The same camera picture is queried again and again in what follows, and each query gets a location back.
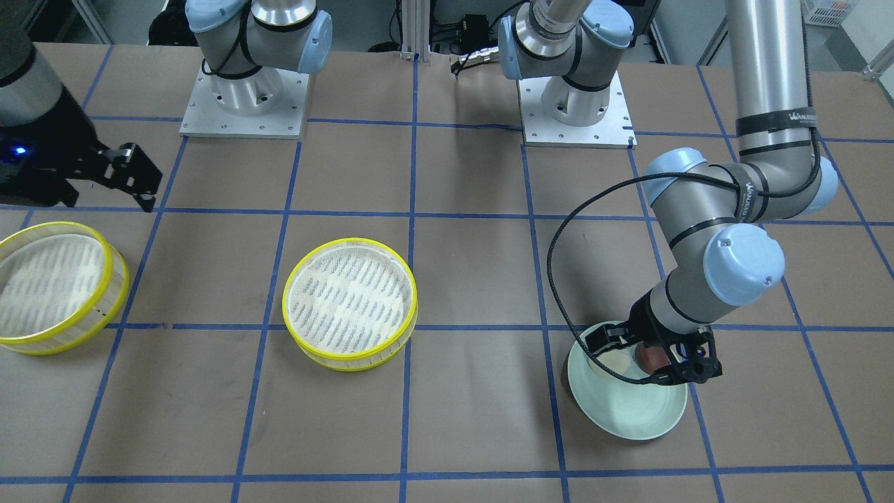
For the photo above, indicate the light green plate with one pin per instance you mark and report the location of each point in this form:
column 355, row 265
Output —
column 632, row 411

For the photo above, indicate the brown steamed bun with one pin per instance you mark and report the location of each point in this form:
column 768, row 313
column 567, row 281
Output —
column 651, row 359

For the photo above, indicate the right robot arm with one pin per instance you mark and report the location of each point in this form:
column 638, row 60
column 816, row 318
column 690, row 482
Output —
column 238, row 39

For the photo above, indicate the yellow rimmed steamer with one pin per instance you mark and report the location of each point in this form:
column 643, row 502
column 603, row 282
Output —
column 350, row 304
column 61, row 283

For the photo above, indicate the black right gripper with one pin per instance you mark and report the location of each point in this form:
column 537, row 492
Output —
column 61, row 145

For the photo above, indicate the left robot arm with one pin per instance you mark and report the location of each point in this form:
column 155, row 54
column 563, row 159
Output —
column 710, row 212

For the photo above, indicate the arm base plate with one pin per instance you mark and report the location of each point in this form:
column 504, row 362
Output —
column 556, row 115
column 244, row 119

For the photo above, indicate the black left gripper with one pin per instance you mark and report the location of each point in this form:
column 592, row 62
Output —
column 647, row 323

